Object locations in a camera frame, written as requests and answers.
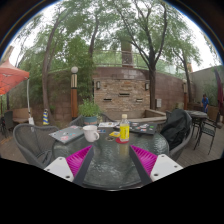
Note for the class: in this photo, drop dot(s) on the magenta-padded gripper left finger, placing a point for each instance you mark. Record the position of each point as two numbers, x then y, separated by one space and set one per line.
80 160

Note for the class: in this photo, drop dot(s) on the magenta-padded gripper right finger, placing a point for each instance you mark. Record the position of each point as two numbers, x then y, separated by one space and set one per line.
145 160

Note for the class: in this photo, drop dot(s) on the clear bottle with yellow label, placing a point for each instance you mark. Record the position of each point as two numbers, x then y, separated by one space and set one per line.
124 131

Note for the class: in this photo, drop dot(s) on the white mug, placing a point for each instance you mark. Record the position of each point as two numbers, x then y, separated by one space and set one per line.
90 133

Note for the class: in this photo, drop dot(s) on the grey laptop with stickers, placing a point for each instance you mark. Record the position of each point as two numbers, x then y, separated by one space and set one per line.
66 134

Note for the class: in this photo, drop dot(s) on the black laptop with stickers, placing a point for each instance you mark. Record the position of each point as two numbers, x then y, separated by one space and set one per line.
143 128

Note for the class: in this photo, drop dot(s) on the flat round red coaster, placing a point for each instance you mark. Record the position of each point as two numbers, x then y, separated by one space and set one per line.
117 141

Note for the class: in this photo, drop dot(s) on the small yellow pack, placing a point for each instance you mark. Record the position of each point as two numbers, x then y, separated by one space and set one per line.
114 134

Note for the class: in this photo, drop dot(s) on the white printed magazine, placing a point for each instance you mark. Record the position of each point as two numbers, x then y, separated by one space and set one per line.
107 124

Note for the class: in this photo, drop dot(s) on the green plant in teal pot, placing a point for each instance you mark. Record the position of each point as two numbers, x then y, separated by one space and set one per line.
89 110

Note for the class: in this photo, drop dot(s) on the blue yellow striped cone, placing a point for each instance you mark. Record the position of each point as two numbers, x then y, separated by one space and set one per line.
45 118

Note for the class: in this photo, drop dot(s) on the dark patio table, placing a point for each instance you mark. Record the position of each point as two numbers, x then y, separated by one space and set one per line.
196 114

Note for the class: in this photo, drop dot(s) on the black metal patio chair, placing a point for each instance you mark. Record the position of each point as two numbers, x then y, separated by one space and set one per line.
208 130

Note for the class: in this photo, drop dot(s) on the dark forked-trunk tree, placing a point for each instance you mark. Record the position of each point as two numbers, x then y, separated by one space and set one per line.
152 86

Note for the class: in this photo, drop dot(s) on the wooden bench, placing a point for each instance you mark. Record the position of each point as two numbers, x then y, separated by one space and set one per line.
20 115

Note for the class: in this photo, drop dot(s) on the dark wicker patio chair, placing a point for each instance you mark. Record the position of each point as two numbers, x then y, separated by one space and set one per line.
8 121

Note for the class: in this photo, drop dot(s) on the person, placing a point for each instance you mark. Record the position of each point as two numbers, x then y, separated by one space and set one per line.
205 102

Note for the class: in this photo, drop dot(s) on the slanted brown-trunk tree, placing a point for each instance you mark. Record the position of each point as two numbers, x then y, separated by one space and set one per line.
46 83

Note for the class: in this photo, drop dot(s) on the closed maroon patio umbrella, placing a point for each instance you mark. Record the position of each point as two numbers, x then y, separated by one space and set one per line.
220 86

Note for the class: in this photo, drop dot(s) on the orange canopy tent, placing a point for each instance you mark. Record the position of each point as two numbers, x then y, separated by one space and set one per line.
11 76

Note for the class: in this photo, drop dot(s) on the brown lamp post, globe light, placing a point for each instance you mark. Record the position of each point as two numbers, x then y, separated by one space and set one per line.
74 96

